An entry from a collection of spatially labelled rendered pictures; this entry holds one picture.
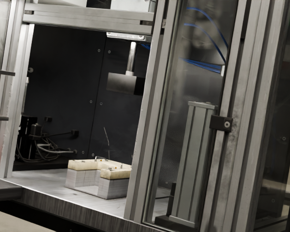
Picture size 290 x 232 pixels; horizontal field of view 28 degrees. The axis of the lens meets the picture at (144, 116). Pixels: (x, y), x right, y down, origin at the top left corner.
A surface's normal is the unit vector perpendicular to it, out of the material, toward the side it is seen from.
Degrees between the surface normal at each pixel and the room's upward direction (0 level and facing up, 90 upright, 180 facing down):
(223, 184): 90
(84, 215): 90
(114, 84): 90
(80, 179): 90
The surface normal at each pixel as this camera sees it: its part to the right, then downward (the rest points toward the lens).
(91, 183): 0.83, 0.16
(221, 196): -0.54, -0.04
